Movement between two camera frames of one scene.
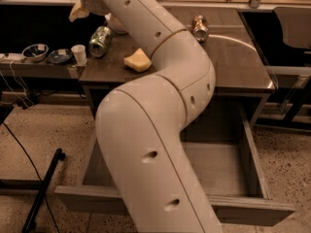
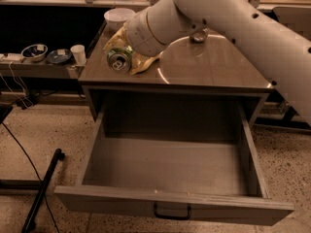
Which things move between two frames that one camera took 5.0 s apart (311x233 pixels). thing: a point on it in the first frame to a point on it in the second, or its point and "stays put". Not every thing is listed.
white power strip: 12,56 stays put
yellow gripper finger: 78,12 to 120,40
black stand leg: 41,184 stays put
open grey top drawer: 230,171 stays put
